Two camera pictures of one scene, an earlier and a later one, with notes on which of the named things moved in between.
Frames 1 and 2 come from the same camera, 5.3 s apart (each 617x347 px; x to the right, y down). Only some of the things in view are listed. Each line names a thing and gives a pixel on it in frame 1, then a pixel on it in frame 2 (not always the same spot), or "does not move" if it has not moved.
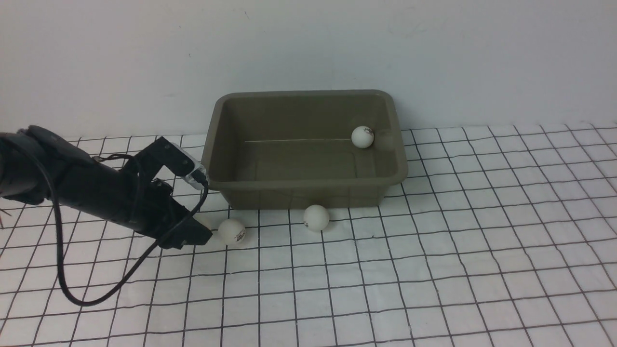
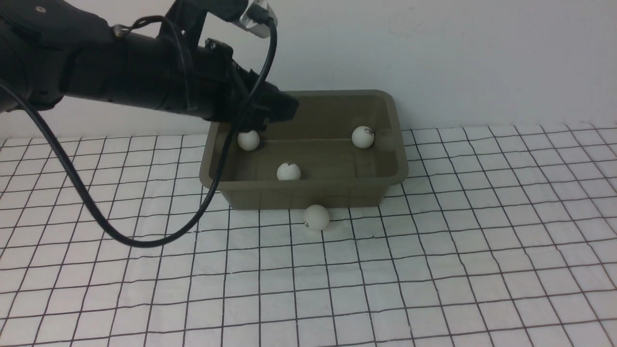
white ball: x=231 y=232 → x=288 y=172
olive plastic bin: x=293 y=148 does not move
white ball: x=316 y=217 does not move
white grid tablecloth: x=499 y=236 does not move
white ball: x=362 y=137 does not move
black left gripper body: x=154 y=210 → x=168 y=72
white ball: x=207 y=219 → x=248 y=141
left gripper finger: x=191 y=232 → x=270 y=104
